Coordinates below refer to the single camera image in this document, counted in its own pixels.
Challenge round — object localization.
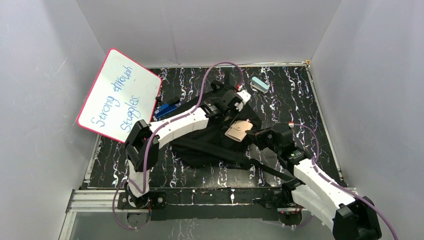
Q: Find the pink-framed whiteboard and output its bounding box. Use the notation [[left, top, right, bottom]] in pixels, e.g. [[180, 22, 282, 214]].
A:
[[76, 48, 162, 143]]

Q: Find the black student backpack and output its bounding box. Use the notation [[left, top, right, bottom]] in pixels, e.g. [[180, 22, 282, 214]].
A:
[[170, 75, 288, 181]]

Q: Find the blue stapler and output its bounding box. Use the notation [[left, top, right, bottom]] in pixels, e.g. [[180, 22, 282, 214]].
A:
[[152, 97, 181, 121]]

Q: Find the beige snap wallet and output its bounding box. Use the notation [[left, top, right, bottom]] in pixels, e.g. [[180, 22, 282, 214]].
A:
[[224, 120, 253, 142]]

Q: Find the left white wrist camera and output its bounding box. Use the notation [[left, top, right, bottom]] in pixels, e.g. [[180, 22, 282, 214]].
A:
[[237, 89, 251, 105]]

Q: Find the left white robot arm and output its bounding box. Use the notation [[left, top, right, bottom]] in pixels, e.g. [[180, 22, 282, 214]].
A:
[[124, 90, 251, 208]]

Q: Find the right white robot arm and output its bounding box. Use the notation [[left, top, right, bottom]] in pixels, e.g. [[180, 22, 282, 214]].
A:
[[246, 122, 382, 240]]

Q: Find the light blue eraser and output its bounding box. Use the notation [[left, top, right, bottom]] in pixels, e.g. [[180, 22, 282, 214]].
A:
[[250, 76, 270, 94]]

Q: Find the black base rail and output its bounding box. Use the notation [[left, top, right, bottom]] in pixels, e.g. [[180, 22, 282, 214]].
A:
[[115, 187, 304, 227]]

